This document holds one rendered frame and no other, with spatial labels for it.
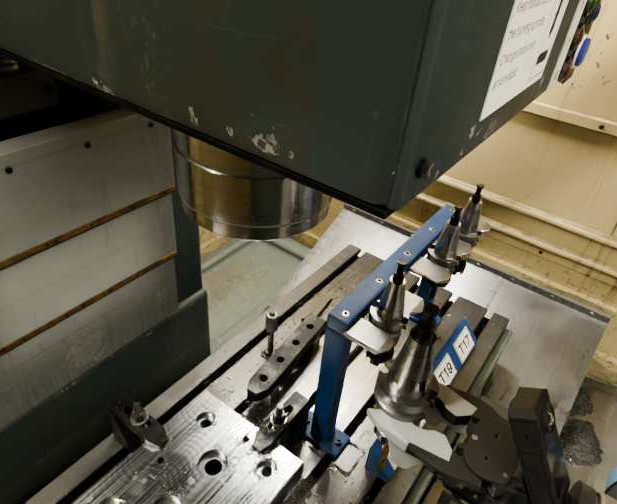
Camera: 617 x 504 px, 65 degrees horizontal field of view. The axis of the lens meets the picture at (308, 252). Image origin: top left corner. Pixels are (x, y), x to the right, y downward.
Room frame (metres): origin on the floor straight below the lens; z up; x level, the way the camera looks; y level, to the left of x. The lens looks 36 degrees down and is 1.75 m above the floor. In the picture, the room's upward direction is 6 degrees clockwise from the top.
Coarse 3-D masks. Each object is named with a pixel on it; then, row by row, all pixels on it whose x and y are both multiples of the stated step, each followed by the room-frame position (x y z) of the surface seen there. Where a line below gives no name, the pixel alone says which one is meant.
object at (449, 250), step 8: (448, 224) 0.76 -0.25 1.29; (448, 232) 0.76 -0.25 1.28; (456, 232) 0.75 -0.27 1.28; (440, 240) 0.76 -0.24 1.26; (448, 240) 0.75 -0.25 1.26; (456, 240) 0.75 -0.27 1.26; (440, 248) 0.75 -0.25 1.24; (448, 248) 0.75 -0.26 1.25; (456, 248) 0.75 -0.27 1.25; (440, 256) 0.75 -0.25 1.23; (448, 256) 0.75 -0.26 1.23
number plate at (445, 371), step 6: (444, 360) 0.74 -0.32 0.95; (450, 360) 0.76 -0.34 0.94; (438, 366) 0.72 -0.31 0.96; (444, 366) 0.73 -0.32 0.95; (450, 366) 0.75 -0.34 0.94; (438, 372) 0.71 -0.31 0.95; (444, 372) 0.72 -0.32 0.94; (450, 372) 0.73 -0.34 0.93; (456, 372) 0.75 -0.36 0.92; (438, 378) 0.70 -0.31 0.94; (444, 378) 0.71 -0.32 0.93; (450, 378) 0.72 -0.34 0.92; (444, 384) 0.70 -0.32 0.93
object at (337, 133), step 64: (0, 0) 0.44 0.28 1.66; (64, 0) 0.39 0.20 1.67; (128, 0) 0.35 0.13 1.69; (192, 0) 0.31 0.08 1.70; (256, 0) 0.29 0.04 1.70; (320, 0) 0.26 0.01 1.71; (384, 0) 0.25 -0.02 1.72; (448, 0) 0.24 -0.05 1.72; (512, 0) 0.32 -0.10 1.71; (576, 0) 0.49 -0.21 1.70; (64, 64) 0.40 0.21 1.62; (128, 64) 0.35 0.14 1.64; (192, 64) 0.31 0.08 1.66; (256, 64) 0.29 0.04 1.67; (320, 64) 0.26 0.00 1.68; (384, 64) 0.24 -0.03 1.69; (448, 64) 0.25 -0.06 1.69; (192, 128) 0.32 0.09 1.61; (256, 128) 0.29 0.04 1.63; (320, 128) 0.26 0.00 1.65; (384, 128) 0.24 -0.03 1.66; (448, 128) 0.28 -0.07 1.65; (384, 192) 0.24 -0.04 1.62
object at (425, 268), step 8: (416, 264) 0.73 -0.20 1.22; (424, 264) 0.73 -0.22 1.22; (432, 264) 0.74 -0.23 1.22; (416, 272) 0.71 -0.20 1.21; (424, 272) 0.71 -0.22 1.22; (432, 272) 0.71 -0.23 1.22; (440, 272) 0.71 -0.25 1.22; (448, 272) 0.72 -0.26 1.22; (432, 280) 0.69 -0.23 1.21; (440, 280) 0.69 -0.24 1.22
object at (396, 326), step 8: (376, 304) 0.61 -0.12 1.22; (408, 312) 0.59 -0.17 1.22; (368, 320) 0.58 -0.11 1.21; (376, 320) 0.56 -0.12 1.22; (384, 320) 0.56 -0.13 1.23; (400, 320) 0.57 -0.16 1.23; (408, 320) 0.57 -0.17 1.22; (384, 328) 0.55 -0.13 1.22; (392, 328) 0.55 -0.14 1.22; (400, 328) 0.56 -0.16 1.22
